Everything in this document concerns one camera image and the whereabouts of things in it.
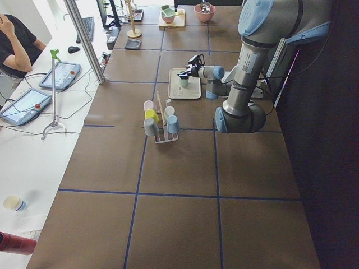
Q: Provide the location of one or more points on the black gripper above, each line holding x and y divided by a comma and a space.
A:
194, 72

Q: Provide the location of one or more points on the green cup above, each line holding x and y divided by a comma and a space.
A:
183, 81

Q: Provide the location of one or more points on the beige rabbit tray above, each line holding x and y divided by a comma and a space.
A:
190, 92

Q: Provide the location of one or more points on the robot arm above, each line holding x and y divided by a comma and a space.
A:
261, 25

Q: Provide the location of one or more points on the beige cup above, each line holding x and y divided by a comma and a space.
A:
169, 110

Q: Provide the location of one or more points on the pink cup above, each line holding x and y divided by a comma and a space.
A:
148, 104

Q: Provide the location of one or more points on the yellow cup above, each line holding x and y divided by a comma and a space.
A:
152, 114

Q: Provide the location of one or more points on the blue cup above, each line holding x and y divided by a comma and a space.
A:
173, 126

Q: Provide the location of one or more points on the grey cup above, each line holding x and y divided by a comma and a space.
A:
150, 127

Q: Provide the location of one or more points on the paper cup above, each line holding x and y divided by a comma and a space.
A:
14, 203

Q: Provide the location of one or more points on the wooden cutting board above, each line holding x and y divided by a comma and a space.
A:
179, 19

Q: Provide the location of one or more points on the green ceramic bowl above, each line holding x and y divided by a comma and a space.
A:
169, 19

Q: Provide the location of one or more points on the pink ice bowl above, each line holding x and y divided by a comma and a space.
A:
203, 16

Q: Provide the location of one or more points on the metal scoop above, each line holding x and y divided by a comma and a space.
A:
205, 7

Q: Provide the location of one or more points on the grey folded cloth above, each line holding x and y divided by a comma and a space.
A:
133, 44

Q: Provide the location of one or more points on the wooden mug tree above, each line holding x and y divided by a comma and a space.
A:
133, 33

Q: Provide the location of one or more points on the black box with label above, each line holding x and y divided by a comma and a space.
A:
112, 35

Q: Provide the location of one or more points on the black keyboard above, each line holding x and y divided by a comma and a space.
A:
89, 25

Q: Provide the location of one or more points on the black computer mouse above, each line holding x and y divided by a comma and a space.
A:
73, 49

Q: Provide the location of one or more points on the teach pendant far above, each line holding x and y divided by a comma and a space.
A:
65, 73

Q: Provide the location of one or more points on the teach pendant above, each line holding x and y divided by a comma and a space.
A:
25, 108
65, 73

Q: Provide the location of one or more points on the green tipped metal stand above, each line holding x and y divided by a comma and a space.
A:
54, 124

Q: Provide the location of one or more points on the teach pendant near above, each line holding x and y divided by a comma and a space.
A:
25, 108

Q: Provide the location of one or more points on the seated person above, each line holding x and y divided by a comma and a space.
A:
20, 48

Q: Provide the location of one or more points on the red bottle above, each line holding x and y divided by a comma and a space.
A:
17, 244

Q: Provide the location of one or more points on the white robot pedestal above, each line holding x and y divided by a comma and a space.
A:
228, 79

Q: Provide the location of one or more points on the white wire cup rack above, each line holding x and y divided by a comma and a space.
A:
164, 136

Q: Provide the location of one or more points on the aluminium frame post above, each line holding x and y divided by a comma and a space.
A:
85, 40

